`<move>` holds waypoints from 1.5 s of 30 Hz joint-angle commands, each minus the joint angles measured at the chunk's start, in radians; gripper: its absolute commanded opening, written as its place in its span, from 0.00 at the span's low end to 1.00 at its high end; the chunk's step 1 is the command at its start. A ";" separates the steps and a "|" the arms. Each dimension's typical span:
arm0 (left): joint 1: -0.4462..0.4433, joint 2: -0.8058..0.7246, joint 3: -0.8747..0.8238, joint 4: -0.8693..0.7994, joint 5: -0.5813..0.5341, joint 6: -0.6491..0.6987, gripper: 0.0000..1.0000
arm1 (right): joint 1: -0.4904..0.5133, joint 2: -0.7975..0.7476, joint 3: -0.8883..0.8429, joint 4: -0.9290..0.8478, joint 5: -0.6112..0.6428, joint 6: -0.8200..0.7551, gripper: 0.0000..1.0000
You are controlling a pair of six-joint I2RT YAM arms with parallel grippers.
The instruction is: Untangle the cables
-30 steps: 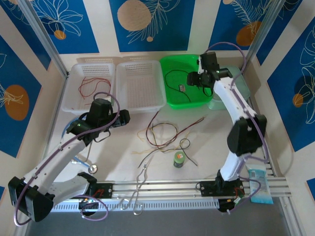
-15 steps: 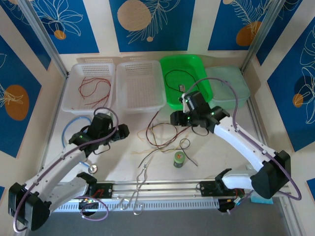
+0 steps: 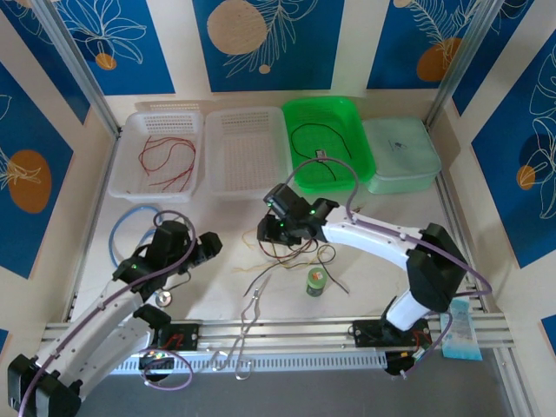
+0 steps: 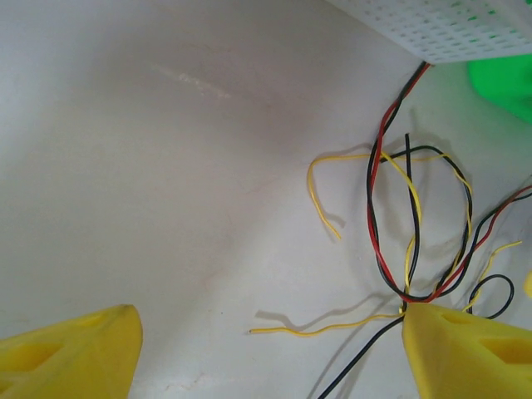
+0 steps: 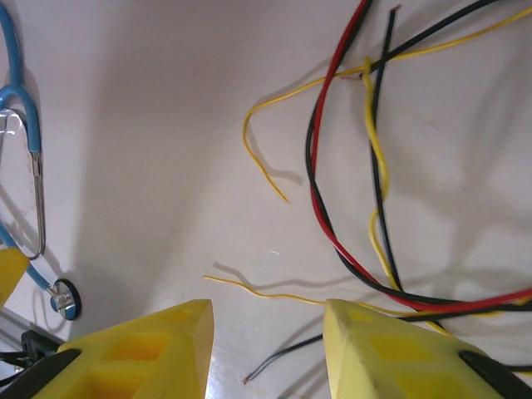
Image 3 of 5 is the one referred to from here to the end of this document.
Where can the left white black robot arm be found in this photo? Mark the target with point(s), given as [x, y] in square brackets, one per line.
[87, 330]

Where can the blue stethoscope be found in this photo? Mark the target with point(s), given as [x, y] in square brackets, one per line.
[164, 298]

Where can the white perforated plastic basket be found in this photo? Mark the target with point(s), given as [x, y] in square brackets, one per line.
[247, 152]
[156, 187]

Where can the metal forceps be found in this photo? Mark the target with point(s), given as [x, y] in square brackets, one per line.
[256, 297]

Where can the printed sticker label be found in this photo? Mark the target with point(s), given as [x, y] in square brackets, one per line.
[320, 153]

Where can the small green bottle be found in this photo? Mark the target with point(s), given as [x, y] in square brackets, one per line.
[317, 284]

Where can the green perforated plastic basket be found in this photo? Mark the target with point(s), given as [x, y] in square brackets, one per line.
[360, 143]

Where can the small circuit board with LEDs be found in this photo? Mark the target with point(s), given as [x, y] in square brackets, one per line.
[155, 357]

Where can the pale green lidded box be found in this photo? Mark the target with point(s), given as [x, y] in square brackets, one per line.
[404, 165]

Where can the light blue wipes packet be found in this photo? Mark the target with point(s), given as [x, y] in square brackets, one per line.
[460, 339]

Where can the aluminium side rail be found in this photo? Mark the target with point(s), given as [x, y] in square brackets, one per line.
[452, 217]
[96, 217]

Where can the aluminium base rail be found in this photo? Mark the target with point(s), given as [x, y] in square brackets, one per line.
[282, 332]

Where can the aluminium frame post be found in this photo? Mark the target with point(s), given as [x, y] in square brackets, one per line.
[74, 61]
[473, 39]

